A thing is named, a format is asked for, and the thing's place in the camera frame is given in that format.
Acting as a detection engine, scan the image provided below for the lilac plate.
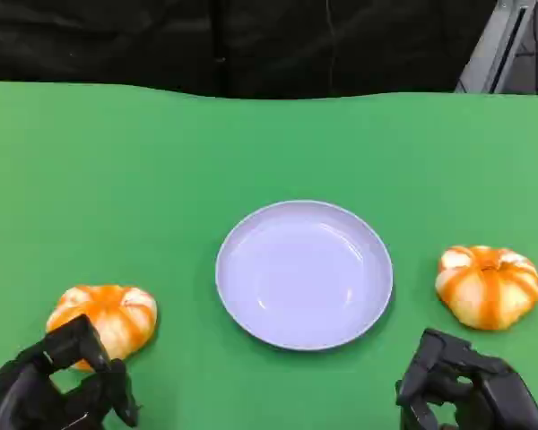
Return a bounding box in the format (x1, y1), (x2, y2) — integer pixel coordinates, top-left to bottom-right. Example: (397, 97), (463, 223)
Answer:
(214, 200), (395, 352)

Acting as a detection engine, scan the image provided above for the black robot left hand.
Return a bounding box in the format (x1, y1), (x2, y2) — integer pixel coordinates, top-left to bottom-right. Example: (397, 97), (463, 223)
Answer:
(0, 313), (143, 430)

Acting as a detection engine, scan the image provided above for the orange white toy bread roll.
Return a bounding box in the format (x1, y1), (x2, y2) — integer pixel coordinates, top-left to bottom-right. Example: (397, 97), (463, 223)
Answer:
(434, 245), (538, 331)
(45, 284), (159, 373)

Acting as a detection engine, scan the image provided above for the black backdrop curtain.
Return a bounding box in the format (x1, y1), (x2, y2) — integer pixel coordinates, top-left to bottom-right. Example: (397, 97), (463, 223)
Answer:
(0, 0), (499, 100)

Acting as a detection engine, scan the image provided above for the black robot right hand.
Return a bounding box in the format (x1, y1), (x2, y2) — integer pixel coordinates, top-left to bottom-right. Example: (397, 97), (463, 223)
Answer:
(394, 328), (538, 430)

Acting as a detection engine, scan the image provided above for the grey metal frame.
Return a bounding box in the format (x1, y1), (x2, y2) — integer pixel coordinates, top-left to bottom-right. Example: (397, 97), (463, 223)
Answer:
(455, 0), (538, 95)

